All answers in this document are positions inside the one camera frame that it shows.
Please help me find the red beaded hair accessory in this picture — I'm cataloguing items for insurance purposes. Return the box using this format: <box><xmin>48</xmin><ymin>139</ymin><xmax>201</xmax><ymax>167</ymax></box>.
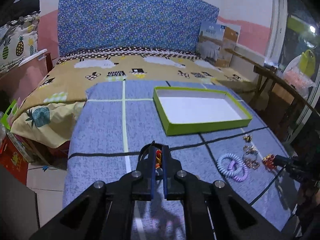
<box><xmin>262</xmin><ymin>154</ymin><xmax>277</xmax><ymax>170</ymax></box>

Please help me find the orange red braided hair tie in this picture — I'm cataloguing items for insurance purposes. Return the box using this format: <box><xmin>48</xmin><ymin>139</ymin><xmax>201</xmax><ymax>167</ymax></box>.
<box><xmin>154</xmin><ymin>149</ymin><xmax>163</xmax><ymax>178</ymax></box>

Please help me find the gold rhinestone hair clip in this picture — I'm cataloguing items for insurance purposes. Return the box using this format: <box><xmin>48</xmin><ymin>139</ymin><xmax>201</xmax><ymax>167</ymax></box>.
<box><xmin>242</xmin><ymin>155</ymin><xmax>260</xmax><ymax>170</ymax></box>

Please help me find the gold bead black scrunchie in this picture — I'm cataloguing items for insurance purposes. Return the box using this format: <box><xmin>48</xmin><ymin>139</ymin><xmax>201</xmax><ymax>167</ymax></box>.
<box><xmin>243</xmin><ymin>135</ymin><xmax>252</xmax><ymax>142</ymax></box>

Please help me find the blue grey checked blanket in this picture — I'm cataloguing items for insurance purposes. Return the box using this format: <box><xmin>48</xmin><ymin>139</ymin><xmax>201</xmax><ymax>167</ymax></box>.
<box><xmin>62</xmin><ymin>80</ymin><xmax>299</xmax><ymax>239</ymax></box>

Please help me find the green shallow cardboard box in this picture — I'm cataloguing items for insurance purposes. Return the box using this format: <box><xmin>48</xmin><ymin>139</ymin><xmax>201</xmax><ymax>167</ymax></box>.
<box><xmin>153</xmin><ymin>87</ymin><xmax>252</xmax><ymax>136</ymax></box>

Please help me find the pink plastic bag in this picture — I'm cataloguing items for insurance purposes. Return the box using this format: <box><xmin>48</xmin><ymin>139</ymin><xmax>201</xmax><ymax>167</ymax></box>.
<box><xmin>283</xmin><ymin>55</ymin><xmax>316</xmax><ymax>100</ymax></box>

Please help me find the dark wooden table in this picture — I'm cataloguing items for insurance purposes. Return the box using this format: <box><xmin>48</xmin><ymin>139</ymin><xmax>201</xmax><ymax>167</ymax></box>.
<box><xmin>225</xmin><ymin>49</ymin><xmax>319</xmax><ymax>128</ymax></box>

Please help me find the yellow green bag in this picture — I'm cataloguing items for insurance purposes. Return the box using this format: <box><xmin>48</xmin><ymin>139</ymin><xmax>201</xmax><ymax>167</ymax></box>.
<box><xmin>299</xmin><ymin>49</ymin><xmax>316</xmax><ymax>77</ymax></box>

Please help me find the yellow cartoon bed sheet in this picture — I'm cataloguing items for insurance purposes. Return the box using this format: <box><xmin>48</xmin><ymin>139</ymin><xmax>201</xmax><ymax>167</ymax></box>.
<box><xmin>11</xmin><ymin>47</ymin><xmax>254</xmax><ymax>148</ymax></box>

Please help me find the red cardboard box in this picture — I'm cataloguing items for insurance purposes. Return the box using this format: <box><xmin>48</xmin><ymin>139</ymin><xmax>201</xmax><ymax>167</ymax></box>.
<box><xmin>1</xmin><ymin>132</ymin><xmax>35</xmax><ymax>185</ymax></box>

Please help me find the bedding product cardboard box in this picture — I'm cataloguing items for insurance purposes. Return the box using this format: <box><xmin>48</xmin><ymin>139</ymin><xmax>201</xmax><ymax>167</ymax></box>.
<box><xmin>196</xmin><ymin>21</ymin><xmax>239</xmax><ymax>68</ymax></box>

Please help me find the blue patterned headboard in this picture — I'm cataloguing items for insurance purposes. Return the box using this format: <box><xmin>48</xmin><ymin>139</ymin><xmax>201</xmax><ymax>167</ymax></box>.
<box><xmin>57</xmin><ymin>0</ymin><xmax>219</xmax><ymax>56</ymax></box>

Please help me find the pink storage bin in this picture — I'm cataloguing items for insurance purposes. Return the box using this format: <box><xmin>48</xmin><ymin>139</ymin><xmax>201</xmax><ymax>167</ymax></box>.
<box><xmin>1</xmin><ymin>49</ymin><xmax>51</xmax><ymax>101</ymax></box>

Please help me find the pineapple print storage bag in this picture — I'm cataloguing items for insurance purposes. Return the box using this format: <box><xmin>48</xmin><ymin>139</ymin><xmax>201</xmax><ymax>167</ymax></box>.
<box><xmin>1</xmin><ymin>13</ymin><xmax>40</xmax><ymax>74</ymax></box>

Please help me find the black bag on top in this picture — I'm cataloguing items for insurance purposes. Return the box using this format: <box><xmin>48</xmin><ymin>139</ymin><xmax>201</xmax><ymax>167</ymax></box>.
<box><xmin>1</xmin><ymin>0</ymin><xmax>40</xmax><ymax>26</ymax></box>

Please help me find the green handled bag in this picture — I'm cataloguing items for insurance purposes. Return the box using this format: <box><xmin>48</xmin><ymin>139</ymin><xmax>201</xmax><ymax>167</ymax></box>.
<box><xmin>1</xmin><ymin>100</ymin><xmax>18</xmax><ymax>130</ymax></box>

